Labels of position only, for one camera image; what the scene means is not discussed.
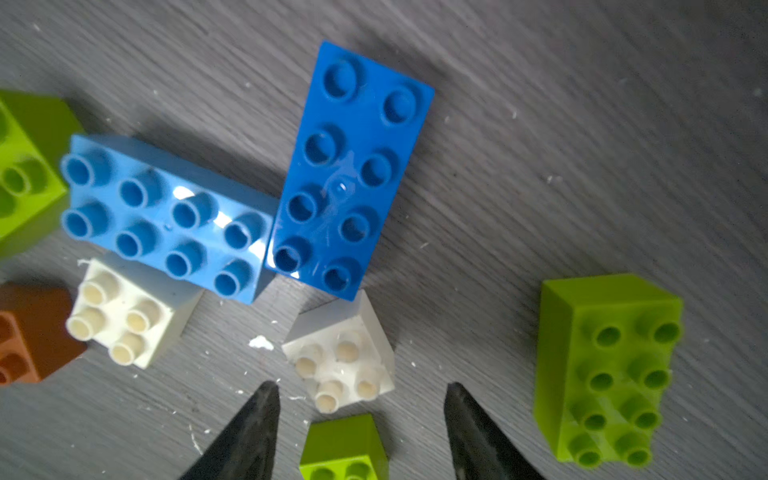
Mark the dark blue lego brick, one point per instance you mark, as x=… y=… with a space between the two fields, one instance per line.
x=360 y=124

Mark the orange lego brick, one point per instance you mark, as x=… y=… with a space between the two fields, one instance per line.
x=34 y=340

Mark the white lego brick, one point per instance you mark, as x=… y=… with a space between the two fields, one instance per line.
x=341 y=353
x=132 y=309

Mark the lime green long lego brick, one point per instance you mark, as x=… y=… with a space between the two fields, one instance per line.
x=35 y=135

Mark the light blue lego brick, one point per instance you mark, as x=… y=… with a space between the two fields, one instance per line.
x=153 y=207

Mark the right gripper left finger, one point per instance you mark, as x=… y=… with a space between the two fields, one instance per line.
x=246 y=448

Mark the small lime green lego brick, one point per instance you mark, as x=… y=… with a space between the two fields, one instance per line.
x=346 y=448

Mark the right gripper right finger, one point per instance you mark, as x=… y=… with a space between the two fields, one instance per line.
x=479 y=448

